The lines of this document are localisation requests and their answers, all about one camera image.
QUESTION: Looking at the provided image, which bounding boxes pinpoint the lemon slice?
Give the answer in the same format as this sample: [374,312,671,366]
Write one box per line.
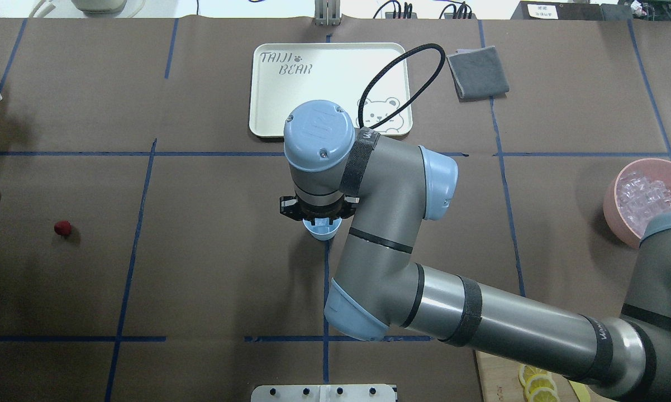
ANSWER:
[527,387,560,402]
[517,364,550,387]
[524,374,558,400]

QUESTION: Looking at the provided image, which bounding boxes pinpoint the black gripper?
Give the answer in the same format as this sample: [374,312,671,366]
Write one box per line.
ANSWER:
[279,195,360,221]

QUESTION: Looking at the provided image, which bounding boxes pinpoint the pink ice bowl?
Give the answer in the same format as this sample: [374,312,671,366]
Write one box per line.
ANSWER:
[603,158,671,249]

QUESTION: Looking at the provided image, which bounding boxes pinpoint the lemon slice middle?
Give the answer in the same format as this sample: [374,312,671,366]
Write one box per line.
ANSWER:
[524,374,558,400]

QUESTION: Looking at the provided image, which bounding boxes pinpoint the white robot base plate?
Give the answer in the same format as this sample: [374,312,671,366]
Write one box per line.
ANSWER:
[250,384,398,401]

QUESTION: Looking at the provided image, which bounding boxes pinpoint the lemon slice top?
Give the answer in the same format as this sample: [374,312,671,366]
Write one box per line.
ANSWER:
[517,364,550,387]

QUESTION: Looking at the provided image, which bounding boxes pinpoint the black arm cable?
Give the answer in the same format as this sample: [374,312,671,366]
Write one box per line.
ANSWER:
[358,44,446,135]

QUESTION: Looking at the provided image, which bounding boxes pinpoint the white bear tray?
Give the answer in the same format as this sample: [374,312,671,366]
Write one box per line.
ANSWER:
[249,42,413,138]

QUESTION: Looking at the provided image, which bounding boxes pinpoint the grey folded cloth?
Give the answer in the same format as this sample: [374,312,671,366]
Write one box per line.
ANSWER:
[446,46,511,101]

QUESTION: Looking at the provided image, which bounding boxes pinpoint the yellow plastic knife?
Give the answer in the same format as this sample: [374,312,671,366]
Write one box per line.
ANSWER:
[568,381,592,402]

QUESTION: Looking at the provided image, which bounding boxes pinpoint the lemon slice bottom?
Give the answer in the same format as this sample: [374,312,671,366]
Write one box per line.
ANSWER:
[527,387,560,402]

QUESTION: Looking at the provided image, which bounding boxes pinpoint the red strawberry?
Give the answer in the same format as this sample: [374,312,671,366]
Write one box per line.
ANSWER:
[53,221,73,237]

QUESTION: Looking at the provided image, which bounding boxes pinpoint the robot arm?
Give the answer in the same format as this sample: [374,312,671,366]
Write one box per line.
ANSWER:
[280,99,671,401]

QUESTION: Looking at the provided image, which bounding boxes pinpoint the light blue paper cup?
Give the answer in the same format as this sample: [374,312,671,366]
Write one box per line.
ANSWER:
[302,217,342,241]

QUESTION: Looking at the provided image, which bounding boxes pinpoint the grey aluminium post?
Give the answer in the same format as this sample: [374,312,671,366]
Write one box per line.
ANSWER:
[314,0,342,26]

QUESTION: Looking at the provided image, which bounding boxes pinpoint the bamboo cutting board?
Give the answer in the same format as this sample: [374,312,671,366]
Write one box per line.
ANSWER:
[475,351,615,401]

